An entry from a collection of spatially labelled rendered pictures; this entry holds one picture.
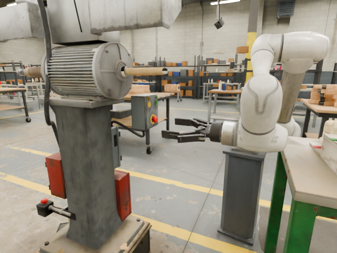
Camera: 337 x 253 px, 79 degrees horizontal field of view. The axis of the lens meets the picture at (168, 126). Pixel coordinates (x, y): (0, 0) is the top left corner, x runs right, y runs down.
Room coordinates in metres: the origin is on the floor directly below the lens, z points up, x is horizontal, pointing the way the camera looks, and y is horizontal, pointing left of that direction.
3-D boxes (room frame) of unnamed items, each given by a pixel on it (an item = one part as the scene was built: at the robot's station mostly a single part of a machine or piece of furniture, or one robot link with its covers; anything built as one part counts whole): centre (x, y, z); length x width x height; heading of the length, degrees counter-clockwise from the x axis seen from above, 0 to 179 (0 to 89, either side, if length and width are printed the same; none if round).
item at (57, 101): (1.07, 0.45, 1.11); 0.36 x 0.24 x 0.04; 66
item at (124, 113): (1.18, 0.24, 1.02); 0.19 x 0.04 x 0.04; 156
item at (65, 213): (1.03, 0.65, 0.46); 0.25 x 0.07 x 0.08; 66
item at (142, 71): (0.92, 0.10, 1.25); 0.18 x 0.03 x 0.03; 66
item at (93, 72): (1.05, 0.39, 1.25); 0.41 x 0.27 x 0.26; 66
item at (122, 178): (1.22, 0.39, 0.49); 0.25 x 0.12 x 0.37; 66
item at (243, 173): (1.43, -0.58, 0.35); 0.28 x 0.28 x 0.70; 59
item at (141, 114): (1.23, 0.22, 0.99); 0.24 x 0.21 x 0.26; 66
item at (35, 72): (1.19, 0.73, 1.25); 0.18 x 0.06 x 0.06; 66
